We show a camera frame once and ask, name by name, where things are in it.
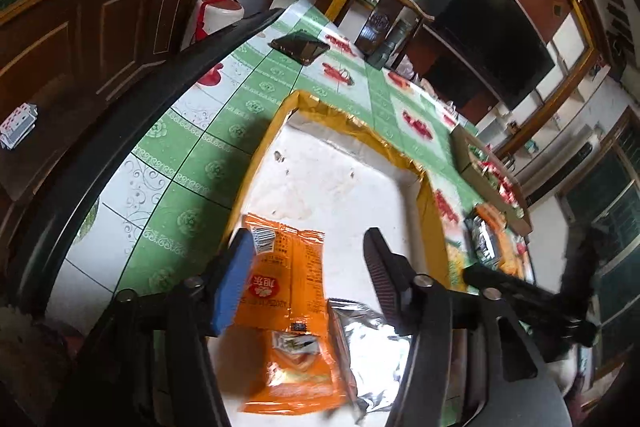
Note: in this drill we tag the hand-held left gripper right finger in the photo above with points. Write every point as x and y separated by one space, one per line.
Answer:
381 274

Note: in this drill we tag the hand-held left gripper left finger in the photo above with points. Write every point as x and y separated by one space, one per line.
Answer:
234 282

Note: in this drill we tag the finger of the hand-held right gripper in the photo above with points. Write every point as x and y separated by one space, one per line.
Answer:
520 294

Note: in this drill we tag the orange snack packet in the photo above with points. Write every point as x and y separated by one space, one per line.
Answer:
511 249
287 307

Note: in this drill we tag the dark green cracker packet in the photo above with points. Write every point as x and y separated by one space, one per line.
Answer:
481 241

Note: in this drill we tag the white tray with yellow tape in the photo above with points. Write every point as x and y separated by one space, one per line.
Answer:
340 187

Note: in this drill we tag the cardboard tray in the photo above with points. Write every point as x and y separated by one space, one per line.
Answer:
467 157

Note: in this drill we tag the barred window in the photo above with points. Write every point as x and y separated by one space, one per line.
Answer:
607 217

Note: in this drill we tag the silver foil packet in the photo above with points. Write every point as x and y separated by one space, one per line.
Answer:
367 349

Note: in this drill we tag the white standing air conditioner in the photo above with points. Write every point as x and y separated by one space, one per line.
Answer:
562 162

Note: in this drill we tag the pile of red green packets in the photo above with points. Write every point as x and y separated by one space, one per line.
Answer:
496 179

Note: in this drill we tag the wooden television stand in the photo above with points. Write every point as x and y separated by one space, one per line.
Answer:
450 79

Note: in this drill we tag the grey green bottle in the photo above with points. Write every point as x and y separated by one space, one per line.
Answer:
392 43

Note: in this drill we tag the black smartphone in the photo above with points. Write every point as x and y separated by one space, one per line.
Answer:
299 46

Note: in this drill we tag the black television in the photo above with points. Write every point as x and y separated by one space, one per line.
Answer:
495 37

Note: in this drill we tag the wooden chair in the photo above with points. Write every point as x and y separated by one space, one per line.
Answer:
387 14

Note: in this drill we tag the deck of playing cards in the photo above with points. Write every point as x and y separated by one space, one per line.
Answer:
17 125

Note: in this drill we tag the wooden cabinet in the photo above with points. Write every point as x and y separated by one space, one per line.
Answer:
75 42

